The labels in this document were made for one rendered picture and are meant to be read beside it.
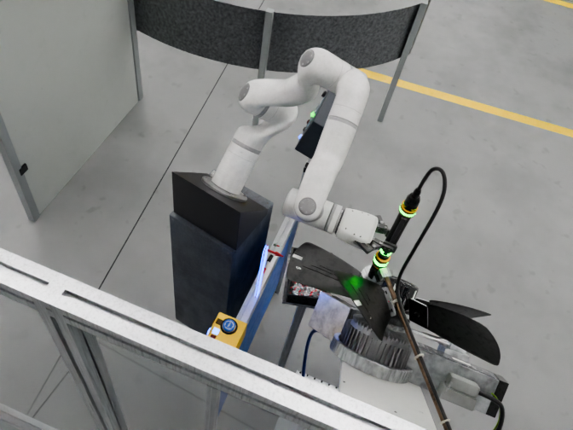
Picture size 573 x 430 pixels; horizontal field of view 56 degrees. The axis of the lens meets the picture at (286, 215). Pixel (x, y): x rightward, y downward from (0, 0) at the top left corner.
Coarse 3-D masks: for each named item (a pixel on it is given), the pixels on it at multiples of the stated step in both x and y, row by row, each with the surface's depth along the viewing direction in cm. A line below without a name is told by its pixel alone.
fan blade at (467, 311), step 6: (432, 300) 174; (444, 306) 178; (450, 306) 177; (456, 306) 177; (462, 306) 176; (462, 312) 181; (468, 312) 181; (474, 312) 180; (480, 312) 178; (486, 312) 177
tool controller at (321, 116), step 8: (328, 96) 214; (320, 104) 216; (328, 104) 212; (320, 112) 208; (328, 112) 210; (312, 120) 206; (320, 120) 206; (312, 128) 207; (320, 128) 206; (304, 136) 212; (312, 136) 210; (320, 136) 209; (304, 144) 215; (312, 144) 214; (304, 152) 218; (312, 152) 217
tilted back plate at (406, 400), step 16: (352, 368) 159; (352, 384) 144; (368, 384) 150; (384, 384) 155; (400, 384) 161; (368, 400) 137; (384, 400) 141; (400, 400) 146; (416, 400) 152; (400, 416) 134; (416, 416) 138
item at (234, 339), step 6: (216, 318) 171; (222, 318) 171; (228, 318) 171; (234, 318) 172; (216, 324) 169; (222, 324) 169; (240, 324) 171; (246, 324) 171; (210, 330) 168; (222, 330) 168; (234, 330) 169; (240, 330) 169; (222, 336) 167; (228, 336) 168; (234, 336) 168; (240, 336) 168; (228, 342) 166; (234, 342) 167; (240, 342) 173
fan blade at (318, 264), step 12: (300, 252) 178; (312, 252) 179; (324, 252) 180; (288, 264) 171; (300, 264) 172; (312, 264) 173; (324, 264) 174; (336, 264) 176; (348, 264) 177; (288, 276) 167; (300, 276) 168; (312, 276) 170; (324, 276) 171; (324, 288) 168; (336, 288) 169
